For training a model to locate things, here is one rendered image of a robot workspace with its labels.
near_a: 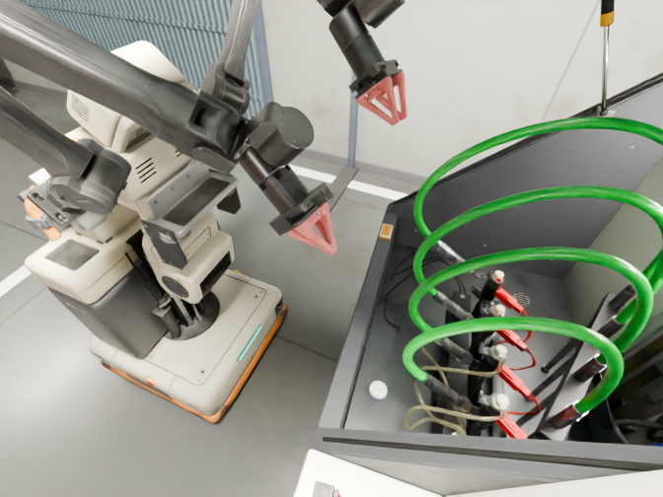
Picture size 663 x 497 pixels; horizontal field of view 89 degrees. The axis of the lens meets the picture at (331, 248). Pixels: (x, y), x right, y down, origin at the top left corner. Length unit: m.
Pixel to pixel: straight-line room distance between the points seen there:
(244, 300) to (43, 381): 1.04
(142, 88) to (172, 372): 1.26
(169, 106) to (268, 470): 1.44
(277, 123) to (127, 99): 0.18
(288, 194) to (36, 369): 1.93
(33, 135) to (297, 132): 0.41
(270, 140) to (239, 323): 1.23
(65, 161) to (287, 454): 1.34
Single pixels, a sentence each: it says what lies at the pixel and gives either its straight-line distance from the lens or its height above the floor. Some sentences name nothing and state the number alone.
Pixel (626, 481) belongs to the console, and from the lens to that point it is 0.41.
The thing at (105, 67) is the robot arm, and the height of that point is 1.48.
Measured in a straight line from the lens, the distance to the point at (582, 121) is 0.54.
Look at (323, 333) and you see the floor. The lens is 1.85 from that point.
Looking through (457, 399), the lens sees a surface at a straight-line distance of 0.59.
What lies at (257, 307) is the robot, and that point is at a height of 0.28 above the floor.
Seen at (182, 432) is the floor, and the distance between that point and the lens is 1.79.
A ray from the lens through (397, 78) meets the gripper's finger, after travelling 0.71.
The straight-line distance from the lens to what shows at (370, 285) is 0.84.
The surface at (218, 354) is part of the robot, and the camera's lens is 1.56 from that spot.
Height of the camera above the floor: 1.62
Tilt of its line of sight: 47 degrees down
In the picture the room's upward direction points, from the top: straight up
